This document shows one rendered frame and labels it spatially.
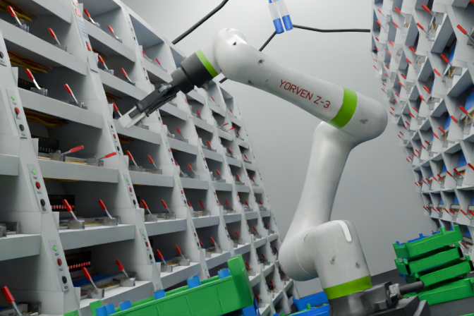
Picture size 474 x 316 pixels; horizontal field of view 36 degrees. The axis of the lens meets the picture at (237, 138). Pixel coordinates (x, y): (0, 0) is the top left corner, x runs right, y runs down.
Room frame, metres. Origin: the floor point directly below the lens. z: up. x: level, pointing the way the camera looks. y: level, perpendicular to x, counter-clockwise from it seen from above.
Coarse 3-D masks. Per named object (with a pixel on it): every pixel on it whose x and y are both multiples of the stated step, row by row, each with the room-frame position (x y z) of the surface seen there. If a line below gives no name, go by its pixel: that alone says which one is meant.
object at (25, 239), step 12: (0, 216) 1.66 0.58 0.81; (12, 216) 1.65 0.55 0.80; (24, 216) 1.65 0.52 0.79; (36, 216) 1.65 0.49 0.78; (0, 228) 1.48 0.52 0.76; (12, 228) 1.64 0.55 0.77; (24, 228) 1.65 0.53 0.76; (36, 228) 1.65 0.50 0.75; (0, 240) 1.46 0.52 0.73; (12, 240) 1.51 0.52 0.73; (24, 240) 1.57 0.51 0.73; (36, 240) 1.63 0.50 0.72; (0, 252) 1.46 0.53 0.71; (12, 252) 1.52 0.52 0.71; (24, 252) 1.57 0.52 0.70; (36, 252) 1.63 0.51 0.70
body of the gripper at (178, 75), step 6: (174, 72) 2.00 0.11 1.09; (180, 72) 1.99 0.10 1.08; (174, 78) 1.99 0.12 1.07; (180, 78) 1.99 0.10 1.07; (186, 78) 1.99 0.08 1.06; (168, 84) 1.99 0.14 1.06; (174, 84) 1.99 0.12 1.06; (180, 84) 1.99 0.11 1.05; (186, 84) 1.99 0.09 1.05; (168, 90) 1.99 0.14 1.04; (174, 90) 2.02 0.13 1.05; (180, 90) 2.06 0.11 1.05; (186, 90) 2.01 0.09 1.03; (162, 96) 2.02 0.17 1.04
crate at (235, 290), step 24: (240, 264) 1.19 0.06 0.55; (192, 288) 1.19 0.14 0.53; (216, 288) 1.19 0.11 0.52; (240, 288) 1.19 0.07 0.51; (72, 312) 1.19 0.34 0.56; (96, 312) 1.37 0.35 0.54; (120, 312) 1.19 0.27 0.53; (144, 312) 1.19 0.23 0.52; (168, 312) 1.19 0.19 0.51; (192, 312) 1.19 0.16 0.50; (216, 312) 1.19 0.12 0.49
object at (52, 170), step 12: (36, 144) 1.74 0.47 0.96; (72, 156) 2.36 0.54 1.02; (84, 156) 2.35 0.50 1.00; (96, 156) 2.35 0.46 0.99; (48, 168) 1.81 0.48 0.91; (60, 168) 1.88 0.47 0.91; (72, 168) 1.96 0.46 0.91; (84, 168) 2.05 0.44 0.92; (96, 168) 2.14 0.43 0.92; (108, 168) 2.24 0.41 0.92; (60, 180) 2.19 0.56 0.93; (72, 180) 2.27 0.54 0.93; (84, 180) 2.05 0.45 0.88; (96, 180) 2.14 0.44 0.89; (108, 180) 2.25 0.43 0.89
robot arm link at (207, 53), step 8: (216, 32) 1.99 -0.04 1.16; (224, 32) 1.96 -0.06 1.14; (232, 32) 1.95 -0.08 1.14; (240, 32) 1.98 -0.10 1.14; (216, 40) 1.96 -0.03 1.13; (200, 48) 1.99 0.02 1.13; (208, 48) 1.97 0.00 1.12; (216, 48) 1.94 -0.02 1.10; (200, 56) 1.97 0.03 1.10; (208, 56) 1.97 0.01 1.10; (208, 64) 1.97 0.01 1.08; (216, 64) 1.97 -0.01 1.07; (216, 72) 1.99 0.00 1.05
